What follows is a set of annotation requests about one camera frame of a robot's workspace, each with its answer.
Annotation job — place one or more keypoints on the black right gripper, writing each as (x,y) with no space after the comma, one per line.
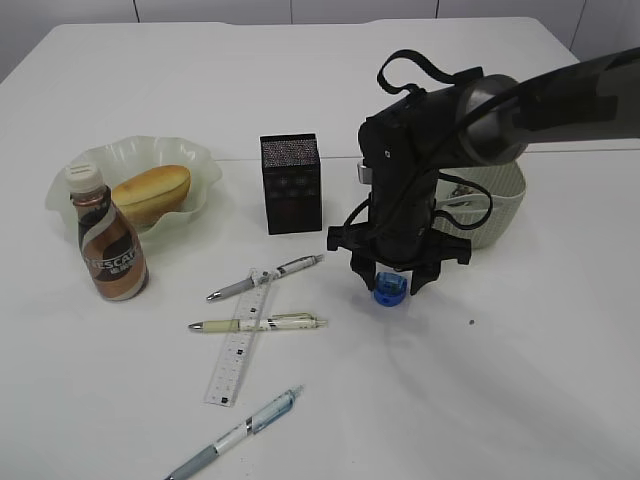
(403,246)

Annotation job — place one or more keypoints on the blue pencil sharpener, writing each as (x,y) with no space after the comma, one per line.
(390,289)

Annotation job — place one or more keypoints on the small paper ball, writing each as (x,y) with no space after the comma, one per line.
(461,190)

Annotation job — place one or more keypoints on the clear plastic ruler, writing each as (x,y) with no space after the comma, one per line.
(234,354)

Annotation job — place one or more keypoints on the sugared bread roll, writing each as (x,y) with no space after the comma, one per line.
(146,197)

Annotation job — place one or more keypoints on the brown Nescafe coffee bottle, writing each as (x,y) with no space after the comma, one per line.
(108,244)

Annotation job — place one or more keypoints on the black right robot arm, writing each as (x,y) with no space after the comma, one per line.
(473,120)

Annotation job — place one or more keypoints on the grey grip white pen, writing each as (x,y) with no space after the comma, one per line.
(262,277)

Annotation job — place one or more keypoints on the pale green plastic basket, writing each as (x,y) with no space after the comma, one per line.
(507,186)

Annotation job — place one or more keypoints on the beige grip white pen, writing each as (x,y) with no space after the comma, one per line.
(290,321)

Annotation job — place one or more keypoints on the black mesh pen holder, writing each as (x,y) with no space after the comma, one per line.
(291,172)

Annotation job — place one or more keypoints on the blue grey ballpoint pen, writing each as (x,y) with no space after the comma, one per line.
(250,426)

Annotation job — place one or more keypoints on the translucent green wavy plate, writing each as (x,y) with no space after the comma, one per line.
(122,160)

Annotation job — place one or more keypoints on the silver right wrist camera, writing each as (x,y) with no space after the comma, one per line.
(365,174)

